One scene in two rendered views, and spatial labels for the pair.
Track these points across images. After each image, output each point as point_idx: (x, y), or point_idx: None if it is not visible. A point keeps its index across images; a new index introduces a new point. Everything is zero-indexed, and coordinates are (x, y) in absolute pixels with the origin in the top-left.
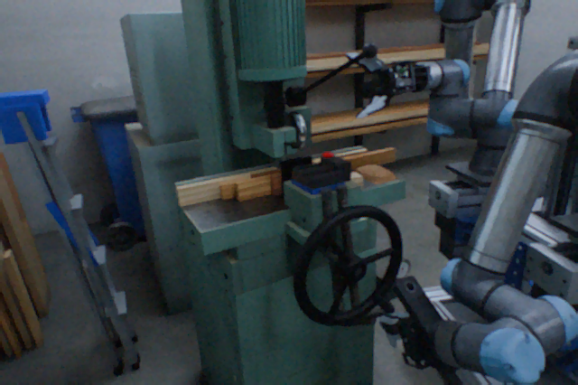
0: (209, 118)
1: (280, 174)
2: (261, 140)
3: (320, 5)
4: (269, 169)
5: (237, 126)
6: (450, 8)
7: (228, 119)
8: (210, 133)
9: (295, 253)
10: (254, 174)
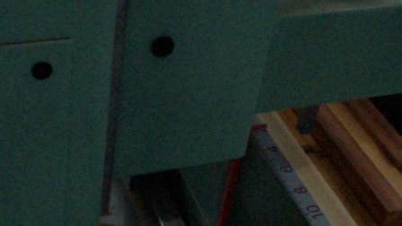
0: (5, 143)
1: (397, 134)
2: (322, 64)
3: None
4: (299, 152)
5: (218, 75)
6: None
7: (113, 73)
8: None
9: None
10: (397, 200)
